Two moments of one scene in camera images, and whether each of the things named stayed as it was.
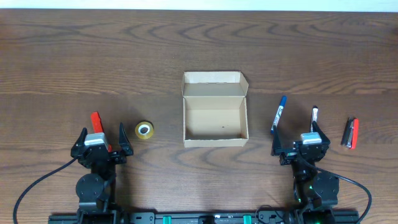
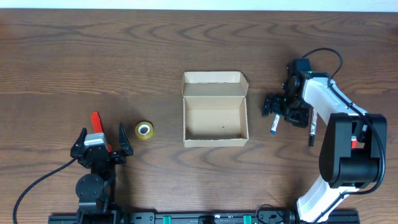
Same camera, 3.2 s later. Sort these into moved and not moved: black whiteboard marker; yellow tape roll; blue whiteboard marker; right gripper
Moved: right gripper
Not moved: blue whiteboard marker; black whiteboard marker; yellow tape roll
